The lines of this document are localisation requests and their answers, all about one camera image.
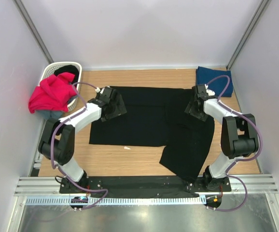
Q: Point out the left aluminium corner post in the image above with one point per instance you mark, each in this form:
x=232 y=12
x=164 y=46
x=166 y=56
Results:
x=32 y=28

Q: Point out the black t-shirt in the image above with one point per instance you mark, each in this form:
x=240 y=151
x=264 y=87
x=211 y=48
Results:
x=156 y=117

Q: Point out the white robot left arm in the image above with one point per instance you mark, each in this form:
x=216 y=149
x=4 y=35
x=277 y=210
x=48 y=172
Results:
x=58 y=138

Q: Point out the grey-blue garment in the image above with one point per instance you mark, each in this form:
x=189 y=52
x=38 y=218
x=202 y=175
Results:
x=47 y=114

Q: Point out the aluminium corner post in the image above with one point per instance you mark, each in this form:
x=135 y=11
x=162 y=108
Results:
x=32 y=28
x=260 y=10

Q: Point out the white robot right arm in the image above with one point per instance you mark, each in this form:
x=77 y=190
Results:
x=239 y=135

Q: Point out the white laundry basket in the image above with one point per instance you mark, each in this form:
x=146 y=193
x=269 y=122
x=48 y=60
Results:
x=49 y=70

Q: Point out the right aluminium corner post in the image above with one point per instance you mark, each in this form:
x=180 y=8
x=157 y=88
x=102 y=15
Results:
x=260 y=10

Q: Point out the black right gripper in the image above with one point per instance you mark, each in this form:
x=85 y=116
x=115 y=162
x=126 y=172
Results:
x=190 y=109

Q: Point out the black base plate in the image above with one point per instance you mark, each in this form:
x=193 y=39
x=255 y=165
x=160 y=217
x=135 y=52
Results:
x=154 y=186

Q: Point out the black garment in basket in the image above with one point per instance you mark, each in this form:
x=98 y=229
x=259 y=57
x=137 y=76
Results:
x=68 y=69

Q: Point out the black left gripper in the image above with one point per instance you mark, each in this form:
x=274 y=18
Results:
x=120 y=109

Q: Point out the white slotted cable duct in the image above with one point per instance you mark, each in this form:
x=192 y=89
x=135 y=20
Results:
x=81 y=201

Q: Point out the aluminium frame rail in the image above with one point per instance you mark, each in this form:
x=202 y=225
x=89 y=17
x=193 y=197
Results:
x=37 y=186

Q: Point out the pink t-shirt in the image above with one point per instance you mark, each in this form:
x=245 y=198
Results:
x=52 y=93

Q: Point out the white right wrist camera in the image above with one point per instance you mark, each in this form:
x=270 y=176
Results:
x=210 y=92

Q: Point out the folded blue t-shirt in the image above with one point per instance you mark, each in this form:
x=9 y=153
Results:
x=205 y=75

